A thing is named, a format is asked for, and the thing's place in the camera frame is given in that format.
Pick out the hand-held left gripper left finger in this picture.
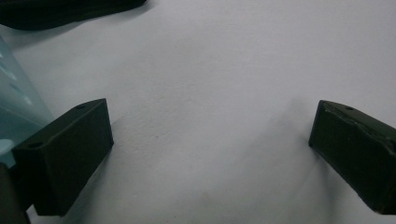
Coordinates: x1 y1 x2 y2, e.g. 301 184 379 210
11 98 115 217

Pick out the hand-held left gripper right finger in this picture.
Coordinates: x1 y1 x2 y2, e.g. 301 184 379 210
307 99 396 216

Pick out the teal plastic basket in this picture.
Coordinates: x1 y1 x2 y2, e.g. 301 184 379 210
0 35 54 169

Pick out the black glove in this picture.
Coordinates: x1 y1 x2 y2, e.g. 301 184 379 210
0 0 148 32

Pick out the pale grey table mat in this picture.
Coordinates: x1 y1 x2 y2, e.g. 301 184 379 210
0 0 396 224

